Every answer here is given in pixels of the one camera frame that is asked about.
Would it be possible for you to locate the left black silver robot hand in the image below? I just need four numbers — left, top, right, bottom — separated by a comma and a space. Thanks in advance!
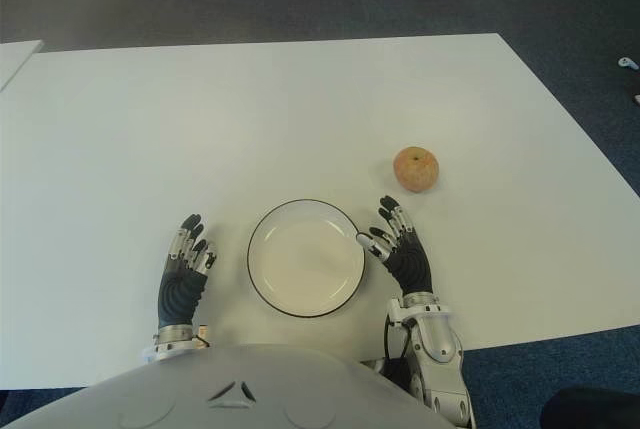
158, 213, 219, 331

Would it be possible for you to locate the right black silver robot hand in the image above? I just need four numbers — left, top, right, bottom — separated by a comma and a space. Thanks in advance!
355, 194, 435, 297

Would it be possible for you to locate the red yellow apple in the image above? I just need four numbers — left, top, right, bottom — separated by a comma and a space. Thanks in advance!
392, 145, 441, 194

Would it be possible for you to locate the white plate with black rim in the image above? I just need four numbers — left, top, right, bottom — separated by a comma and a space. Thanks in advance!
246, 198, 370, 320

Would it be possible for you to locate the grey robot torso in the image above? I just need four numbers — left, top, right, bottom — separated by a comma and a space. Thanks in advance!
0, 342, 454, 429

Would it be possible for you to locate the dark rounded object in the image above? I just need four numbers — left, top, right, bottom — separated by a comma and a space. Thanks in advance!
541, 385, 640, 429

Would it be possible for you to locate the white neighbouring table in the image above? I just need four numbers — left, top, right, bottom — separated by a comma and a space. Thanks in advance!
0, 39, 44, 93

